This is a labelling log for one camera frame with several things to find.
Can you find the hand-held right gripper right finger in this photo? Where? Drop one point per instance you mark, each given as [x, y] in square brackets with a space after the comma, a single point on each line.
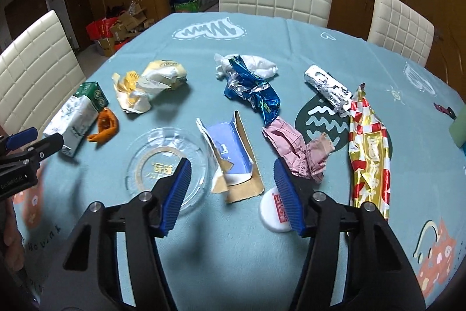
[289, 201]

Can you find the yellow and white wrapper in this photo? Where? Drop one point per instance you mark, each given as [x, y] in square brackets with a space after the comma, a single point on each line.
[153, 81]

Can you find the colourful printed bag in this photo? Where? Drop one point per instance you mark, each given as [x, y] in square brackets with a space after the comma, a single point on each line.
[187, 6]

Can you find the silver printed wrapper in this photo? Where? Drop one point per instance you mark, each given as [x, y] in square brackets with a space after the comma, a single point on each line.
[327, 87]

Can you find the clear round plastic lid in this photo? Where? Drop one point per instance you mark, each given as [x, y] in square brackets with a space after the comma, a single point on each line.
[156, 165]

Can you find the red shopping bag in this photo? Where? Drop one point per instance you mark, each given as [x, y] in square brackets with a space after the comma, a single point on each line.
[96, 29]

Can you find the green and white carton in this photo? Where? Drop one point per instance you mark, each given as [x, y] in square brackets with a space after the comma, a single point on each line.
[74, 118]

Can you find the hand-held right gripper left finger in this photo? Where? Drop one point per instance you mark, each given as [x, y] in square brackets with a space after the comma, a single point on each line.
[178, 194]

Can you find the person's left hand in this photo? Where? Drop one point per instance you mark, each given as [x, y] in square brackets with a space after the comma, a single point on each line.
[14, 241]

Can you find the blue foil wrapper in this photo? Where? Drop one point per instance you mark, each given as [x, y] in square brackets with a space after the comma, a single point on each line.
[251, 88]

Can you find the red and gold checkered wrapper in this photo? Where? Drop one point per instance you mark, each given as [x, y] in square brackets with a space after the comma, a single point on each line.
[369, 150]

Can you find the pile of cardboard boxes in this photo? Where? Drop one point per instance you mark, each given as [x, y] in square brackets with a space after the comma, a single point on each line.
[127, 23]

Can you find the teal printed tablecloth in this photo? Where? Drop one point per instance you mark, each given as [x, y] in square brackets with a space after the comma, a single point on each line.
[233, 260]

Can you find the orange peel piece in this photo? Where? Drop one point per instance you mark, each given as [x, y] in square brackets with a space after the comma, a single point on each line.
[106, 127]

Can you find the torn blue cardboard box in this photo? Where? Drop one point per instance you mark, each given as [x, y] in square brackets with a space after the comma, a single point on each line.
[231, 154]

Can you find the white tissue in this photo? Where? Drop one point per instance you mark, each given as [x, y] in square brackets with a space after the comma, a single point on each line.
[260, 65]

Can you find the pale green object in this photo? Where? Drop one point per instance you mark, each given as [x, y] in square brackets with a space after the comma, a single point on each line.
[459, 130]

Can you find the pink paper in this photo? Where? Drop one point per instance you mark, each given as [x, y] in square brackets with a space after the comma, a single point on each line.
[291, 143]

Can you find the white round lid red label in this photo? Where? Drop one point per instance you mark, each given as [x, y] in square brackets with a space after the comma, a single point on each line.
[271, 212]

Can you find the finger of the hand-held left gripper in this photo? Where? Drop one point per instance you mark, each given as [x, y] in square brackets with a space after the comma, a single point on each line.
[22, 137]
[45, 147]

